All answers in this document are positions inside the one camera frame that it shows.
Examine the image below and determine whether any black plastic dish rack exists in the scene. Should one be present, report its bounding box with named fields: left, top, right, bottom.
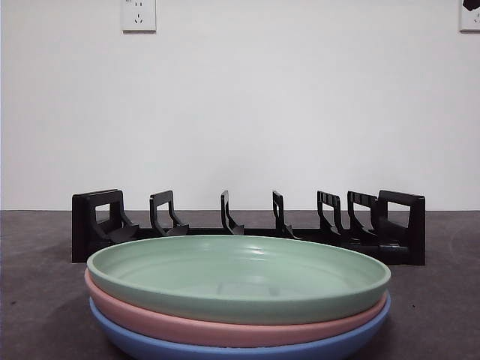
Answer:
left=70, top=188, right=428, bottom=266

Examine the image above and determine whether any white wall socket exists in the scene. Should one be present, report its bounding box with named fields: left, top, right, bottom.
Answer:
left=121, top=0, right=158, bottom=33
left=460, top=0, right=480, bottom=32

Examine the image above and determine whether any pink plate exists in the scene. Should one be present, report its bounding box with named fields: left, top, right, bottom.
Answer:
left=84, top=268, right=389, bottom=348

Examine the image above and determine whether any green plate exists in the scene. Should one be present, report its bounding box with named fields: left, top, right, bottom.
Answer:
left=86, top=235, right=392, bottom=326

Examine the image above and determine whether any blue plate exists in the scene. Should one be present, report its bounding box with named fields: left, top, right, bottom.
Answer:
left=88, top=294, right=393, bottom=360

